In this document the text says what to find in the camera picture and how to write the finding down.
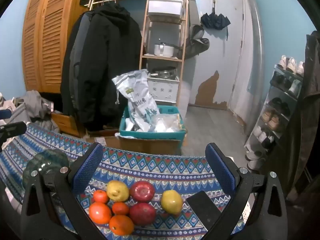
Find silver pipe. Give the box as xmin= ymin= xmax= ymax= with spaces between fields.
xmin=244 ymin=0 xmax=265 ymax=140

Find wooden clothes rail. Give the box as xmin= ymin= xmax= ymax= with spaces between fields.
xmin=89 ymin=0 xmax=148 ymax=8

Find black smartphone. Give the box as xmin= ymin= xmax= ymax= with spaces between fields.
xmin=186 ymin=190 xmax=222 ymax=231

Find grey hanging bag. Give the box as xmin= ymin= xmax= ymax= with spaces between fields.
xmin=186 ymin=25 xmax=210 ymax=58

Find wooden drawer box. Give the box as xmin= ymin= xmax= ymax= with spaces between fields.
xmin=51 ymin=112 xmax=87 ymax=138

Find clear plastic bag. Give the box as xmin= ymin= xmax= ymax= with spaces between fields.
xmin=150 ymin=114 xmax=182 ymax=132

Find steel pot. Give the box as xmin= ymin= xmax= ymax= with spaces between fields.
xmin=149 ymin=66 xmax=177 ymax=79

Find pale blue door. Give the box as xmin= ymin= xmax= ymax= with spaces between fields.
xmin=187 ymin=0 xmax=247 ymax=110

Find white storage bin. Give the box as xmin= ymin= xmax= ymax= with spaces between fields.
xmin=147 ymin=0 xmax=183 ymax=19

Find white shoe rack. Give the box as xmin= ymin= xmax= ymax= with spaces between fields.
xmin=244 ymin=64 xmax=304 ymax=155

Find black hanging coats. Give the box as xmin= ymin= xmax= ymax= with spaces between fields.
xmin=60 ymin=4 xmax=143 ymax=130

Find blue patterned tablecloth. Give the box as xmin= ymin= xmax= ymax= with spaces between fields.
xmin=0 ymin=123 xmax=250 ymax=240

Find white cooking pot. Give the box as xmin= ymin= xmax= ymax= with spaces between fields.
xmin=153 ymin=43 xmax=186 ymax=57

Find teal plastic basket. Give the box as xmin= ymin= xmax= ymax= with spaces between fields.
xmin=119 ymin=106 xmax=187 ymax=140

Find red apple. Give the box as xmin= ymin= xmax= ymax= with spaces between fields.
xmin=129 ymin=202 xmax=157 ymax=226
xmin=129 ymin=181 xmax=156 ymax=202

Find grey tote bag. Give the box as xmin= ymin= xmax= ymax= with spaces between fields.
xmin=6 ymin=102 xmax=32 ymax=124

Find grey clothes pile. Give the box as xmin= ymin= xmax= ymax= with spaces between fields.
xmin=15 ymin=91 xmax=60 ymax=130

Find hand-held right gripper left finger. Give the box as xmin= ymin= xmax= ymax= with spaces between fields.
xmin=21 ymin=142 xmax=107 ymax=240

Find dark green glass bowl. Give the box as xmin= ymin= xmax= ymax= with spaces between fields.
xmin=22 ymin=149 xmax=70 ymax=189

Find wooden shelf rack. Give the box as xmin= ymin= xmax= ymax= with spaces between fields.
xmin=139 ymin=0 xmax=189 ymax=108

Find dark blue umbrella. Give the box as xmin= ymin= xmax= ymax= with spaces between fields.
xmin=200 ymin=12 xmax=231 ymax=40

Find small tangerine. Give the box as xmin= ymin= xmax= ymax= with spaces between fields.
xmin=112 ymin=202 xmax=130 ymax=216
xmin=93 ymin=190 xmax=109 ymax=204

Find white printed rice bag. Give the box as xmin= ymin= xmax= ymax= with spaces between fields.
xmin=112 ymin=69 xmax=160 ymax=132

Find shoe rack with shoes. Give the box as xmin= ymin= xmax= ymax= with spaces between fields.
xmin=246 ymin=55 xmax=305 ymax=170

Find dark hanging coat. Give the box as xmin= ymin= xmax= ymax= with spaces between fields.
xmin=285 ymin=30 xmax=320 ymax=205

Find large cardboard box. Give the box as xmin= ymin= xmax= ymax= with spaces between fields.
xmin=117 ymin=135 xmax=183 ymax=155

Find large orange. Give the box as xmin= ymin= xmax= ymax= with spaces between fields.
xmin=109 ymin=214 xmax=134 ymax=236
xmin=89 ymin=202 xmax=112 ymax=225

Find small cardboard box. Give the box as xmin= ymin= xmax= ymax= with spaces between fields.
xmin=85 ymin=129 xmax=120 ymax=145

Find grey jacket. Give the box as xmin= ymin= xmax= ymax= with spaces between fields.
xmin=65 ymin=12 xmax=94 ymax=105

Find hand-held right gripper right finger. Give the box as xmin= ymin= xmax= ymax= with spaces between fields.
xmin=200 ymin=142 xmax=287 ymax=240

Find wooden louvered wardrobe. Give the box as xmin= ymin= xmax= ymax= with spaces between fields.
xmin=22 ymin=0 xmax=87 ymax=94

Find white patterned storage box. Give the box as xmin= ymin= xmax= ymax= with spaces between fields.
xmin=147 ymin=77 xmax=180 ymax=103

